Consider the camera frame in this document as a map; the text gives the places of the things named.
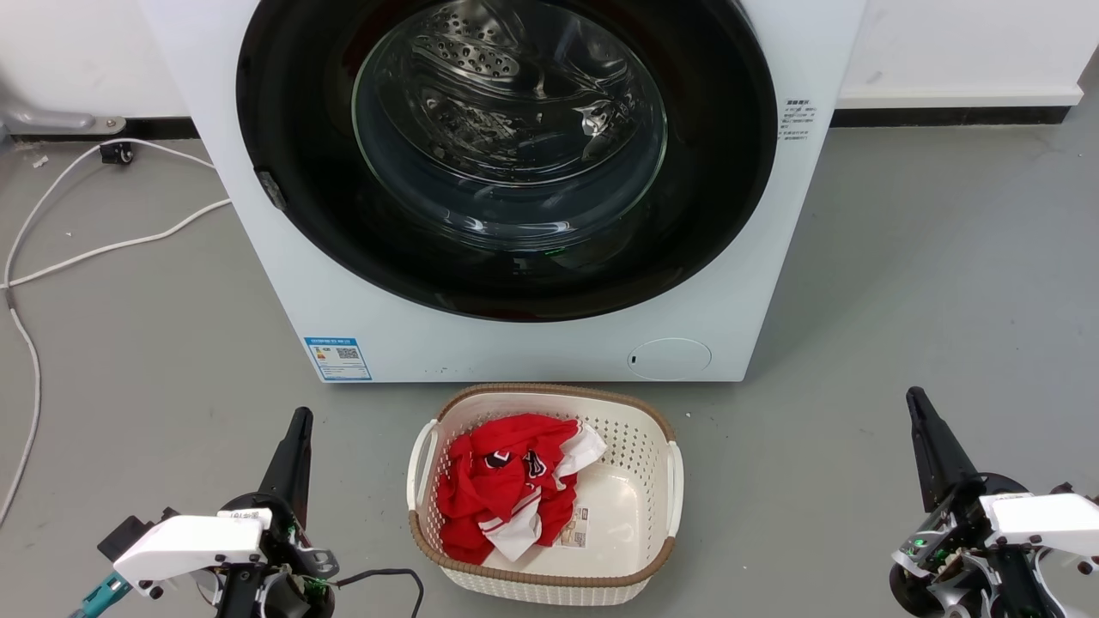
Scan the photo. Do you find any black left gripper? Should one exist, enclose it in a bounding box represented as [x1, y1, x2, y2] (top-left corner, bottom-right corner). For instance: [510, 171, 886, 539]
[215, 407, 340, 618]

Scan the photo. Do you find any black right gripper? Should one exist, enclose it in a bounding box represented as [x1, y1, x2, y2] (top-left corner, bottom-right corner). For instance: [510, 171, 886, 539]
[889, 386, 1059, 618]

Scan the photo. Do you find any black round glass washer door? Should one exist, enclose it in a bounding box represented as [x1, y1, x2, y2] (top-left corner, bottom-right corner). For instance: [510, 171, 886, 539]
[235, 0, 779, 324]

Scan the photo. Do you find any white front-load washing machine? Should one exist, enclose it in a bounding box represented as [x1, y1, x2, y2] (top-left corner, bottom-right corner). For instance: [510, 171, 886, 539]
[137, 0, 868, 385]

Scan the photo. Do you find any blue energy label sticker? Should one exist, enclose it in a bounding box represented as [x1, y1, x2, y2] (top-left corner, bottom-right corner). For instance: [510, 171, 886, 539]
[303, 336, 373, 383]

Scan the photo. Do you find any red and white garment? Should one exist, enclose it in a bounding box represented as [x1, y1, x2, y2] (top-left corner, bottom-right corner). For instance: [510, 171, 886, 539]
[436, 414, 608, 566]

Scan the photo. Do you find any round white filter cover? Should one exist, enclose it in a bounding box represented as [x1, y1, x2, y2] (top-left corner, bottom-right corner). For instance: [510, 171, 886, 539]
[627, 337, 713, 382]

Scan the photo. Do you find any small paper label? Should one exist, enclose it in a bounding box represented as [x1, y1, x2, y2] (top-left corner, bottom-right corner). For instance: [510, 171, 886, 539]
[556, 506, 592, 548]

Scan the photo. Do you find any white plastic laundry basket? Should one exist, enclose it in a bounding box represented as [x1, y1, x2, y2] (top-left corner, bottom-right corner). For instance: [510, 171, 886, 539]
[407, 383, 685, 607]

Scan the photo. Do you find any black text sticker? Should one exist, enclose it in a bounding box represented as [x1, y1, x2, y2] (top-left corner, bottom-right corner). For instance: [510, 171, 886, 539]
[778, 97, 818, 144]

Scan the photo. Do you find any perforated steel washer drum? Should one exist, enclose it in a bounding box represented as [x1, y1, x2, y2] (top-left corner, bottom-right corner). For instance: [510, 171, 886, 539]
[378, 0, 664, 186]

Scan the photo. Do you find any thin black cable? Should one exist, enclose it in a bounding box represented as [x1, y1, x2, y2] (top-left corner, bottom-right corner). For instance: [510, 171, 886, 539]
[335, 567, 427, 618]

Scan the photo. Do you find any teal cable connector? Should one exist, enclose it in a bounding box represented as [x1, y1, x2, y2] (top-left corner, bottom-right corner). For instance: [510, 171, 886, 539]
[69, 571, 134, 618]

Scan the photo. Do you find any grey white cable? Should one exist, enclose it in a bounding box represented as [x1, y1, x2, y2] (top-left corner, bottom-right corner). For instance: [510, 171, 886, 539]
[0, 288, 42, 526]

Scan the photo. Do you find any thick white cable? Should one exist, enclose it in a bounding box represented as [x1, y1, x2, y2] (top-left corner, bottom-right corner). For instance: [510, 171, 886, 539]
[4, 198, 233, 288]

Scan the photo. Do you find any thin white cable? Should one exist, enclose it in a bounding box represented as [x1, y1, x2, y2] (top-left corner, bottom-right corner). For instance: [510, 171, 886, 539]
[3, 137, 217, 288]

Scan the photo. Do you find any grey metal bracket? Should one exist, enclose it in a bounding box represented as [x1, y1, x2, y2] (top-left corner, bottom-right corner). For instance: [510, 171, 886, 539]
[0, 82, 127, 136]

